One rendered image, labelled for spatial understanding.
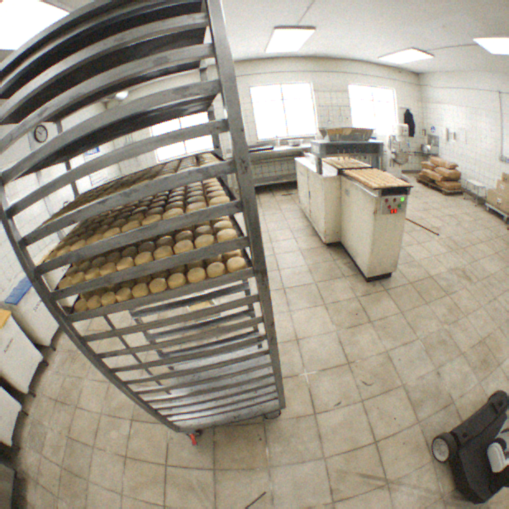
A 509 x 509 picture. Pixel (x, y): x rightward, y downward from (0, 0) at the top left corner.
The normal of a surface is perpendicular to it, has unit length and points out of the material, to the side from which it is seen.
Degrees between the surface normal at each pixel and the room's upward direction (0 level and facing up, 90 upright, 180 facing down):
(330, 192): 90
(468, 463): 0
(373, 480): 0
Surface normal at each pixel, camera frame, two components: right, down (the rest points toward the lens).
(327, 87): 0.07, 0.51
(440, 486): -0.15, -0.84
